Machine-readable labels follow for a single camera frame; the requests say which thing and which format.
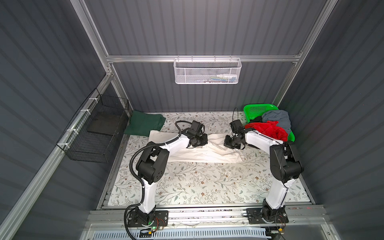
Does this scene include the black corrugated cable conduit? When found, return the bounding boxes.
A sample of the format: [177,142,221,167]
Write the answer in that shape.
[123,119,193,240]

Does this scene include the green plastic laundry basket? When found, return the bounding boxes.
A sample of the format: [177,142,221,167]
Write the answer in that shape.
[244,104,296,142]

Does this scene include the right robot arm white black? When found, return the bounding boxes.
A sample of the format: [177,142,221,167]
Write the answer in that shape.
[224,130,304,219]

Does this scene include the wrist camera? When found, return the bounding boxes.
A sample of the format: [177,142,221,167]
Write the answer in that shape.
[189,121,205,136]
[230,120,245,135]

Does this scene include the black wire mesh basket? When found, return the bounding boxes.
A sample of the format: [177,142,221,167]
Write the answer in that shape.
[57,89,130,164]

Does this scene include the grey blue t shirt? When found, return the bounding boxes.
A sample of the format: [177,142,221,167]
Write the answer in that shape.
[262,110,292,135]

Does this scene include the white printed t shirt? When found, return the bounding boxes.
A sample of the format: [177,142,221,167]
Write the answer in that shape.
[168,133,245,164]

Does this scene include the folded dark green t shirt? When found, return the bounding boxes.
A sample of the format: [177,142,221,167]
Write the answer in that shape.
[124,111,166,137]

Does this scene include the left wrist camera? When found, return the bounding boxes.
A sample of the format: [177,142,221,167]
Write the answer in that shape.
[189,121,205,136]

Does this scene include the red t shirt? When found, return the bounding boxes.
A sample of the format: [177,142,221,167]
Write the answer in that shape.
[245,121,289,142]

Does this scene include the white wire mesh basket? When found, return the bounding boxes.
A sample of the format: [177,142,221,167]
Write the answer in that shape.
[173,58,242,85]

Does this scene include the floral patterned table mat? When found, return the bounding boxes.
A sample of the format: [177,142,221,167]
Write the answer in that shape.
[107,111,310,207]

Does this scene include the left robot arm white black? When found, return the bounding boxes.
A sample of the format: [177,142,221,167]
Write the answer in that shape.
[135,133,208,222]

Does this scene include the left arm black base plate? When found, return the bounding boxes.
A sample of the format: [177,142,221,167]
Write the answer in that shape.
[127,209,169,228]

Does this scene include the aluminium mounting rail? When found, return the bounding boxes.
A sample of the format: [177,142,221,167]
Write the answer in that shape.
[85,204,331,230]

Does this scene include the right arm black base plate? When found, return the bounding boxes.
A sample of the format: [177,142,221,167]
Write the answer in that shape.
[245,206,289,225]

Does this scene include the white slotted cable duct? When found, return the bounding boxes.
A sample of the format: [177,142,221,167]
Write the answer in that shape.
[91,227,271,240]

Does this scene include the white bottle in basket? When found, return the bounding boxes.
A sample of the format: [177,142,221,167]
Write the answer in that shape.
[217,74,238,82]

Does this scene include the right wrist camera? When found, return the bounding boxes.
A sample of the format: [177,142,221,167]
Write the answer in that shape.
[230,120,245,135]

